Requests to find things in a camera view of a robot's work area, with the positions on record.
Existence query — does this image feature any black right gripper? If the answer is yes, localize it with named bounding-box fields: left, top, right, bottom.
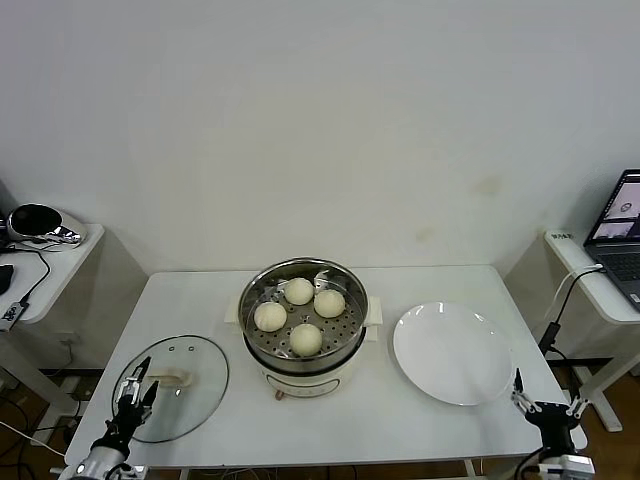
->
left=510, top=368, right=590, bottom=449

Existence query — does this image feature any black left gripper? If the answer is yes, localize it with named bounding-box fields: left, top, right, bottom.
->
left=110, top=355, right=161, bottom=444

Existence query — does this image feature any glass lid with cream handle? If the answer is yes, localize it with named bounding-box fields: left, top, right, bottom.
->
left=111, top=333, right=230, bottom=444

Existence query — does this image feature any white steamed baozi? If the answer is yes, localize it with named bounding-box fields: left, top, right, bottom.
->
left=313, top=290, right=347, bottom=319
left=283, top=277, right=315, bottom=307
left=253, top=301, right=289, bottom=333
left=289, top=323, right=324, bottom=357

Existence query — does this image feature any stainless steel steamer basket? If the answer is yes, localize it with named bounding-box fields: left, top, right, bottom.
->
left=223, top=256, right=385, bottom=375

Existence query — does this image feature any white round plate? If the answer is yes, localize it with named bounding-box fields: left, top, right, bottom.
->
left=392, top=300, right=515, bottom=407

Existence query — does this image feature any white side table with label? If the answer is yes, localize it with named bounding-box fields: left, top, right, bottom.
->
left=543, top=228, right=640, bottom=434

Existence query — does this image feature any black usb adapter stick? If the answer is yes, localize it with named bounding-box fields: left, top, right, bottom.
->
left=0, top=299, right=29, bottom=331

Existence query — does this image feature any cream electric cooking pot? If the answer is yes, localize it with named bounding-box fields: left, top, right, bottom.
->
left=225, top=319, right=384, bottom=402

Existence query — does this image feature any laptop with grey keyboard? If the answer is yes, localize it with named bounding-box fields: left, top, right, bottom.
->
left=583, top=168, right=640, bottom=307

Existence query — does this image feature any chrome headset with black visor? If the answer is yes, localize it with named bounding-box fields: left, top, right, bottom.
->
left=6, top=202, right=84, bottom=254

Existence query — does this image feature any black cable with inline adapter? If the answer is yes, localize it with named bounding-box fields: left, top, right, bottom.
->
left=538, top=269, right=609, bottom=396

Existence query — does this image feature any white floor cable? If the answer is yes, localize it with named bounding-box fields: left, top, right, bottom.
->
left=0, top=418, right=69, bottom=457

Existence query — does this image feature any white laptop cable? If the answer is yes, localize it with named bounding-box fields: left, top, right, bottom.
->
left=547, top=264, right=606, bottom=326

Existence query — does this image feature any thin black desk cable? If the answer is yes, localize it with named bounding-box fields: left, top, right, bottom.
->
left=0, top=247, right=53, bottom=306

